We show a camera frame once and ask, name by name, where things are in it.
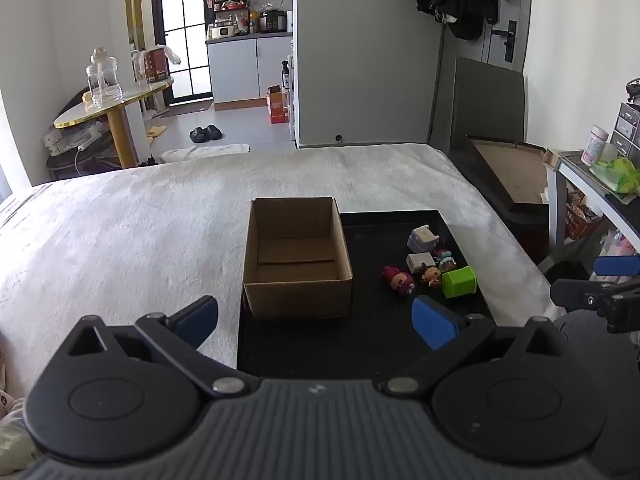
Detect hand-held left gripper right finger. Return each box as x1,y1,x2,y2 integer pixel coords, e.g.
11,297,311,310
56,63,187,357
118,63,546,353
378,296,568,402

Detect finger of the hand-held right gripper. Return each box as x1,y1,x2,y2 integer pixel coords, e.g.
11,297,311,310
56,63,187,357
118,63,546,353
550,279,618,318
594,256,640,277

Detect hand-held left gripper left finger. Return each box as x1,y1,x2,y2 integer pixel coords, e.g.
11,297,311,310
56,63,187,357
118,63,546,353
66,295,261,402

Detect green toy cube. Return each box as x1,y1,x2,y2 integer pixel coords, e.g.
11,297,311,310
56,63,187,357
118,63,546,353
441,266,478,299

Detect red toy figurine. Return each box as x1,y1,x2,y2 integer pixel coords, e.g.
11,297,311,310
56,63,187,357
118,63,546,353
382,265,417,296

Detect white charger plug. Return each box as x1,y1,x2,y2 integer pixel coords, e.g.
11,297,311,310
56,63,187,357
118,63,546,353
406,253,436,274

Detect black plastic tray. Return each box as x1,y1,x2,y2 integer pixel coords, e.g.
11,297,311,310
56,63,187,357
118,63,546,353
236,209,497,378

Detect brown cardboard box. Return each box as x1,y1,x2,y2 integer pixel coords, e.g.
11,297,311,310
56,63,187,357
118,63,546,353
242,197,354,320

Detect red storage basket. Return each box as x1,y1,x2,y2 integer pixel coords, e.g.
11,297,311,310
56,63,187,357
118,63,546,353
565,192,606,241

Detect green packet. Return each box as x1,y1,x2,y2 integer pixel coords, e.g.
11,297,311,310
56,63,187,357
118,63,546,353
590,156,640,195

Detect white side desk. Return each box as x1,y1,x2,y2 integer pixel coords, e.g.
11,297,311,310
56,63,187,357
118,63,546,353
542,149,640,263

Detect pink-lidded white bottle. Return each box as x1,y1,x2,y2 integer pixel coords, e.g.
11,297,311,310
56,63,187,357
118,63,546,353
581,125,610,166

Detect grey drawer organizer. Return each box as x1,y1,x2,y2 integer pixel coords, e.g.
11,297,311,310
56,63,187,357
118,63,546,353
612,102,640,161

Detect dark bag under table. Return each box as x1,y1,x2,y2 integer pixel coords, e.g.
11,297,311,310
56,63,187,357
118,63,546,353
46,87,126,182

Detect brown door mat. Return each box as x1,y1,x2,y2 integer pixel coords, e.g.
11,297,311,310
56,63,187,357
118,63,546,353
160,101,215,119

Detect dark grey board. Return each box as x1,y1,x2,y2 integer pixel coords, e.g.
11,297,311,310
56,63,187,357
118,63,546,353
449,56,526,152

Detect crumpled clothes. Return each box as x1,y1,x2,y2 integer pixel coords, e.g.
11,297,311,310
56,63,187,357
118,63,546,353
0,345,40,472

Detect white power strip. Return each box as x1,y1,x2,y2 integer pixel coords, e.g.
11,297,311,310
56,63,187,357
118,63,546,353
42,125,104,157

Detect orange cardboard box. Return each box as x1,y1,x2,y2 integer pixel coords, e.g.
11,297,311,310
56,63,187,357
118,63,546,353
266,85,289,125

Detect round gold-rimmed table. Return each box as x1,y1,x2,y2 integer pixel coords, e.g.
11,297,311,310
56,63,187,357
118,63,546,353
53,79,174,168

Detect black door lock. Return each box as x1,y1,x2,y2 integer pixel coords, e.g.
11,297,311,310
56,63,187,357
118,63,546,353
502,20,518,64

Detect red paper bag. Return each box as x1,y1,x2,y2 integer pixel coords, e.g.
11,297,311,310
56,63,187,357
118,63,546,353
144,46,174,85

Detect white kitchen cabinet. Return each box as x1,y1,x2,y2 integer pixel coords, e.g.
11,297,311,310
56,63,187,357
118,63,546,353
206,34,293,107

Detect clear glass bottle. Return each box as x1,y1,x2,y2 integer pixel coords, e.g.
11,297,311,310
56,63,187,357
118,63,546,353
86,47,124,109

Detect black-framed glass door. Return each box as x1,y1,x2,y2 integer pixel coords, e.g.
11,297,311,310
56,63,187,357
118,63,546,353
151,0,213,107

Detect black frame with brown backing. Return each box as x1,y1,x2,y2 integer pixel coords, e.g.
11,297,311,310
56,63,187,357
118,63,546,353
449,135,553,241

